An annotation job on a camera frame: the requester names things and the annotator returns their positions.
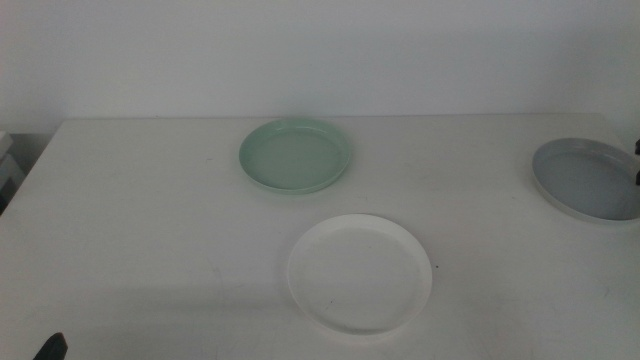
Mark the white shallow bowl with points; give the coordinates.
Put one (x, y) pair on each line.
(360, 275)

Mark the mint green shallow bowl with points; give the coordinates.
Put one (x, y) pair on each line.
(295, 160)

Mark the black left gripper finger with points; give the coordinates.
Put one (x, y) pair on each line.
(54, 349)

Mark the grey shallow bowl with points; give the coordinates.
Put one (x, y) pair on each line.
(587, 182)

